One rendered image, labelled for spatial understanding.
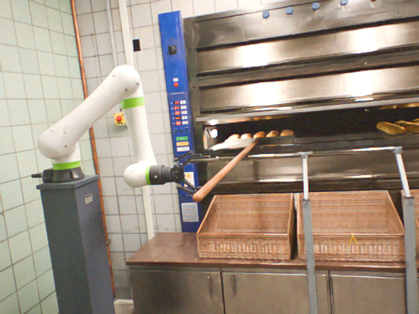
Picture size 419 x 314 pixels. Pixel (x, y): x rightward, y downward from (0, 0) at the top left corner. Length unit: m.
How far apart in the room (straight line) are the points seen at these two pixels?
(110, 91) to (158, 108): 1.16
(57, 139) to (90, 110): 0.17
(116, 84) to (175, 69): 1.10
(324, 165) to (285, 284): 0.83
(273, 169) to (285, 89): 0.54
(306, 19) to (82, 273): 1.96
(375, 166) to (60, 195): 1.86
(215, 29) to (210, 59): 0.21
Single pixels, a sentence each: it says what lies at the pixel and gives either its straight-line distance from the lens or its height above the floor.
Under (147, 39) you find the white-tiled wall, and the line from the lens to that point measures 2.80.
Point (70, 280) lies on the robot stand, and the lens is 1.95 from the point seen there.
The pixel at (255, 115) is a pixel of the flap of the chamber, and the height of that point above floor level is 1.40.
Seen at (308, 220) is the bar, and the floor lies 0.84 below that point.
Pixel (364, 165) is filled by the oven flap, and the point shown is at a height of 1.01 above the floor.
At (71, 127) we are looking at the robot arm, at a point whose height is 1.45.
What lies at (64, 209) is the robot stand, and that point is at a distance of 1.83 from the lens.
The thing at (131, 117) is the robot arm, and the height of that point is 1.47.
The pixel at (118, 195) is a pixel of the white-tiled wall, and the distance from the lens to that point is 2.99.
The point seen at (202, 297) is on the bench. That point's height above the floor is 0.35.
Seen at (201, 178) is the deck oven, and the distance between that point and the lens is 2.70.
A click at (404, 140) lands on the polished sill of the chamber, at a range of 2.60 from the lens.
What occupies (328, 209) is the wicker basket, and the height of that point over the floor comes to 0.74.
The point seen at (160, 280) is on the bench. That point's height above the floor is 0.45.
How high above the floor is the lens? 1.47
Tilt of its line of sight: 8 degrees down
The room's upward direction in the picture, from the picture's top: 6 degrees counter-clockwise
